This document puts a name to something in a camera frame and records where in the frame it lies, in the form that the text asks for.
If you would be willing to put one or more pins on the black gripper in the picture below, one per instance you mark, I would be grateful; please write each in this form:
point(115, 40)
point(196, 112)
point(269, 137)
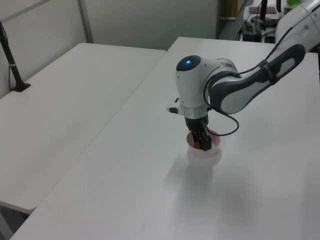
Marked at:
point(196, 123)

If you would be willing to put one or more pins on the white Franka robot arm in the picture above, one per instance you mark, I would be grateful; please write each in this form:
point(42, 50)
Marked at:
point(190, 85)

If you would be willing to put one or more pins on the black electronics box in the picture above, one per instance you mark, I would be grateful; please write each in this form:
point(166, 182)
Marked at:
point(252, 31)

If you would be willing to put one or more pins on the black monitor stand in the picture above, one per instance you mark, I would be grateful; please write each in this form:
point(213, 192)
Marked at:
point(263, 12)

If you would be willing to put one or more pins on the white side table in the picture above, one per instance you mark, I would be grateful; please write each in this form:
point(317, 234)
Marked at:
point(62, 105)

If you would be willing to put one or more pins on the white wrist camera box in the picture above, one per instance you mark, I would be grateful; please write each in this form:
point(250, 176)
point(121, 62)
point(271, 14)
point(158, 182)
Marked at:
point(175, 107)

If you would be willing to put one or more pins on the grey partition frame post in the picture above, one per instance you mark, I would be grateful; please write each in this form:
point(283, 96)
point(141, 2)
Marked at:
point(86, 22)

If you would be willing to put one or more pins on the black camera stand pole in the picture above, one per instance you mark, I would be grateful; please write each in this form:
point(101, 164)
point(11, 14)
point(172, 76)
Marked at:
point(11, 63)

